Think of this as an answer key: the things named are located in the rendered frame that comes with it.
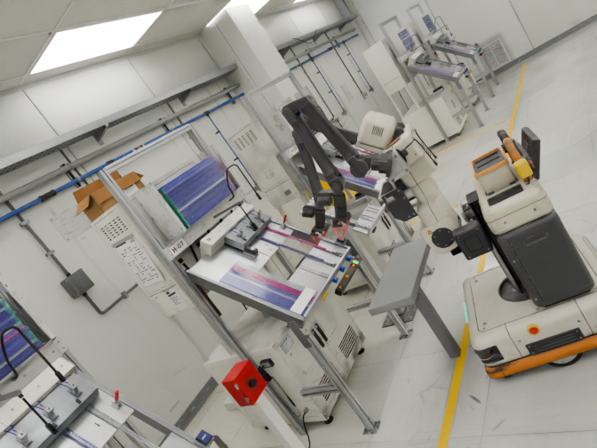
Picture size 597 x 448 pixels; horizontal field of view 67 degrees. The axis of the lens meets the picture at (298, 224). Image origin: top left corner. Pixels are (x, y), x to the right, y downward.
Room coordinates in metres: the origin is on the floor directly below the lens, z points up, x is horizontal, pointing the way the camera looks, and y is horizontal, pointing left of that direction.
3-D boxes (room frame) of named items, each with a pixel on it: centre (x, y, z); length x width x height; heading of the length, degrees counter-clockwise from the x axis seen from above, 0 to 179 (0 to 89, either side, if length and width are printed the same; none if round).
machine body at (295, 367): (2.81, 0.53, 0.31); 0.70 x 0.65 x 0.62; 141
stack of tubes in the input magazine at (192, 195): (2.78, 0.40, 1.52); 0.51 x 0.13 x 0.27; 141
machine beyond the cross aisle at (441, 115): (6.71, -2.60, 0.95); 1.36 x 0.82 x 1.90; 51
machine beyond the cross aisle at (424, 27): (7.83, -3.52, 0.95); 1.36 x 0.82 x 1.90; 51
